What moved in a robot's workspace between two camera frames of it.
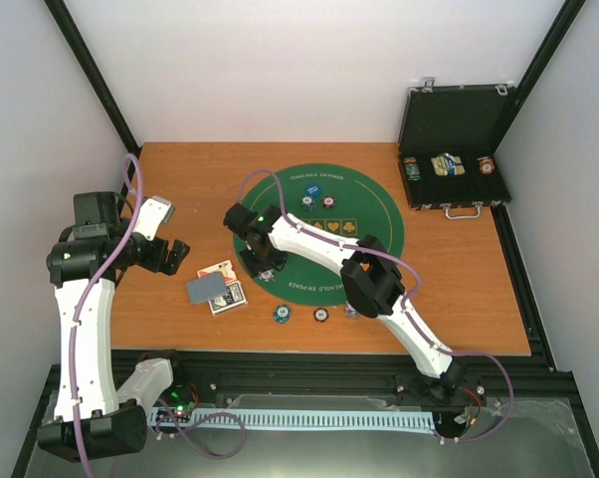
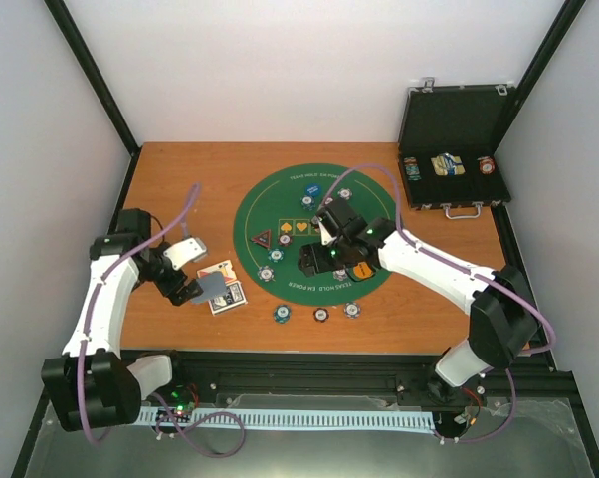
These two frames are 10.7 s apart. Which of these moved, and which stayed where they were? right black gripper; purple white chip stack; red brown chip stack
Moved: right black gripper
Stayed: red brown chip stack; purple white chip stack
